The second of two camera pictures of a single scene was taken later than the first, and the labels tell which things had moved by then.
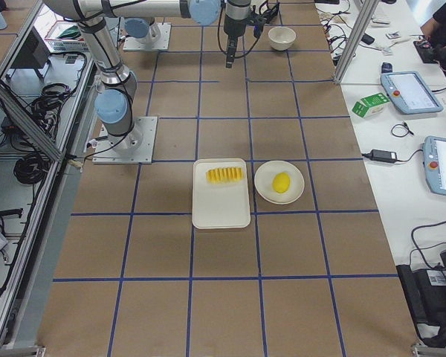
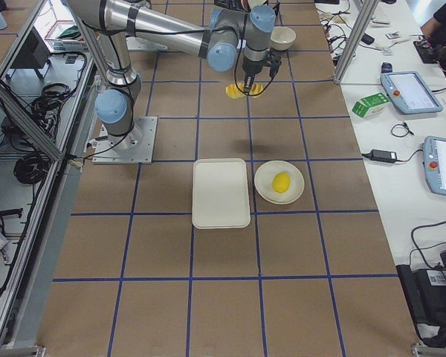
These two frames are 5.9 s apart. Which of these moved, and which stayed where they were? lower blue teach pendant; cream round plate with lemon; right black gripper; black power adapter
Moved: right black gripper
Stayed: cream round plate with lemon; black power adapter; lower blue teach pendant
